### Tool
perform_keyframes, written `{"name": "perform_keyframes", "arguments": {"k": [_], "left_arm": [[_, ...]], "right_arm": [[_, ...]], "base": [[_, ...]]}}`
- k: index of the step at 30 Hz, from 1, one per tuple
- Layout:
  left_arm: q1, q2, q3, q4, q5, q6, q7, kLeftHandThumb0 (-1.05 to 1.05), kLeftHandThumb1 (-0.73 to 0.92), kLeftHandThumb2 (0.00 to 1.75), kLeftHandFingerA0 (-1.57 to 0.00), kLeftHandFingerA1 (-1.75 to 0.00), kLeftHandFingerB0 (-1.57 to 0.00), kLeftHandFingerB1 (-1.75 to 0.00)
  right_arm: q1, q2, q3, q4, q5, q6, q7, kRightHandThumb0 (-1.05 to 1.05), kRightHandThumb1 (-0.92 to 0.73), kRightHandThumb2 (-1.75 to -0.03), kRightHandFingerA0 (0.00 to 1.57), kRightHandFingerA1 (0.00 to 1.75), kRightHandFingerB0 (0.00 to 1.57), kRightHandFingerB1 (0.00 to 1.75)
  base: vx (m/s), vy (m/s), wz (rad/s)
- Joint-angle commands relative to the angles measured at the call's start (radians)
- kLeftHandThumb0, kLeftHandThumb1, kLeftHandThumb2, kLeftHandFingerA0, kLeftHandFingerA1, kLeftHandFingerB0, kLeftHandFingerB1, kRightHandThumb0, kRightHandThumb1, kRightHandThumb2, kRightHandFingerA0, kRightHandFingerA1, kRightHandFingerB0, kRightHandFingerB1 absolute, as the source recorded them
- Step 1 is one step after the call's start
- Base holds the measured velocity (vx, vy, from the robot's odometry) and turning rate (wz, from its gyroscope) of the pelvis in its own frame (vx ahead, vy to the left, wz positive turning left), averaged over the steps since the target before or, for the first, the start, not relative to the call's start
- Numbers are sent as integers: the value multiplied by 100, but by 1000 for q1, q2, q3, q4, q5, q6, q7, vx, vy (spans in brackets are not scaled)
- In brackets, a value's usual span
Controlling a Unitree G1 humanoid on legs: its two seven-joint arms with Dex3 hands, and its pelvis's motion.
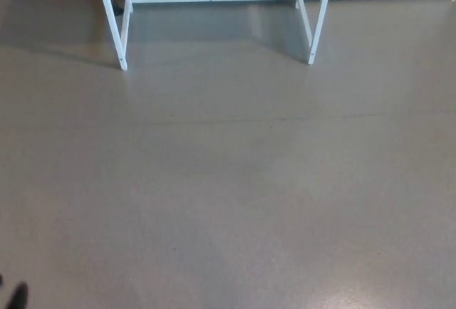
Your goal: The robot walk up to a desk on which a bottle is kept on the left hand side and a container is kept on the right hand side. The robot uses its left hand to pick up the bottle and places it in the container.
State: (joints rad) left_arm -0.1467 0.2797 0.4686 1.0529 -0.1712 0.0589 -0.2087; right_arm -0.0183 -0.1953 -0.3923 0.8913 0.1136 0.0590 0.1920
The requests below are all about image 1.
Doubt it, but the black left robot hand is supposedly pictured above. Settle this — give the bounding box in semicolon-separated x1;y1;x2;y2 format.
0;273;29;309

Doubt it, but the white desk leg frame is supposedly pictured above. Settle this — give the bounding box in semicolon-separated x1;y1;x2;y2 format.
93;0;135;72
294;0;338;66

